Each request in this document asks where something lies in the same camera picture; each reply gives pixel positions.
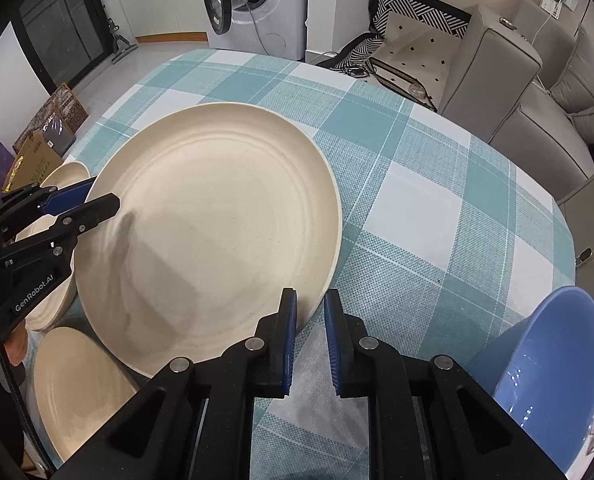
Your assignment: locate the brown cardboard box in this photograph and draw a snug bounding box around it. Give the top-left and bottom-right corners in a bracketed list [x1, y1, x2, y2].
[4, 130, 65, 192]

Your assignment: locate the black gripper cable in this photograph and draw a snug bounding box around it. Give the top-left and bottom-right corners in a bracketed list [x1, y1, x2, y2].
[0, 280, 55, 478]

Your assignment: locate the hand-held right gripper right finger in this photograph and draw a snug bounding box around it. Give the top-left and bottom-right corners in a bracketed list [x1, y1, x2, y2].
[324, 288, 568, 480]

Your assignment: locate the small cream plate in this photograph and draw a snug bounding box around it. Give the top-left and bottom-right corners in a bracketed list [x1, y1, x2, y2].
[14, 161, 92, 332]
[33, 327, 142, 463]

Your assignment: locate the white washing machine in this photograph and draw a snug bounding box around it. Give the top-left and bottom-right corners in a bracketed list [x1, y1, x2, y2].
[198, 0, 310, 63]

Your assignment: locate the large blue bowl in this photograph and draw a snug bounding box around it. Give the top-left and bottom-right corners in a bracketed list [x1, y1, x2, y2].
[464, 286, 594, 480]

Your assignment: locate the striped black white cushion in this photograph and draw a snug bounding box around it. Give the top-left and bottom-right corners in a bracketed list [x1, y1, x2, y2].
[372, 0, 470, 41]

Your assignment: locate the black framed glass door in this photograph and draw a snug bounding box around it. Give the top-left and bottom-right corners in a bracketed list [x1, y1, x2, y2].
[9, 0, 110, 93]

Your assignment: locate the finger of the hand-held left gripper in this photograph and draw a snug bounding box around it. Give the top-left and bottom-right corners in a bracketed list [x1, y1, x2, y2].
[0, 176, 98, 233]
[0, 192, 121, 268]

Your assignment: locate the grey floor mop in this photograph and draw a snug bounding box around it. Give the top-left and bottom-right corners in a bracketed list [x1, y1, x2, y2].
[104, 5, 138, 63]

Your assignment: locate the beige diamond pattern cushion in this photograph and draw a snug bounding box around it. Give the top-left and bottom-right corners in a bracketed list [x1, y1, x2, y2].
[377, 12, 460, 96]

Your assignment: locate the white charging cable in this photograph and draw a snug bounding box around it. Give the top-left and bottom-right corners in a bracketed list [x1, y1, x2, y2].
[527, 7, 555, 45]

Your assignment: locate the patterned brown box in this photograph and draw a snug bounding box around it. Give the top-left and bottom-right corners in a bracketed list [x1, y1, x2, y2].
[17, 82, 88, 147]

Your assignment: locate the large cream plate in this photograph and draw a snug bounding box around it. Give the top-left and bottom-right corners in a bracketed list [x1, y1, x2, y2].
[73, 102, 342, 380]

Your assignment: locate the teal white checkered tablecloth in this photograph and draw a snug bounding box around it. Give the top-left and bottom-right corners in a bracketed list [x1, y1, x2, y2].
[7, 49, 577, 480]

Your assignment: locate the white kitchen base cabinet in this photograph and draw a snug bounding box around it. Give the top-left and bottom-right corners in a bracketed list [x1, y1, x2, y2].
[93, 0, 209, 45]

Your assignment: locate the person's left hand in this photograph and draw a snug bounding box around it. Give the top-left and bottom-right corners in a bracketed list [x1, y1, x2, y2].
[0, 325, 28, 373]

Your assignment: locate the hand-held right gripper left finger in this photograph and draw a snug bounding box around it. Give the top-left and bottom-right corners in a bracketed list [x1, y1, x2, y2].
[59, 287, 298, 480]

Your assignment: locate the grey sofa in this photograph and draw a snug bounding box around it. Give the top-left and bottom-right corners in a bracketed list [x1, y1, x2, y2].
[437, 0, 594, 196]

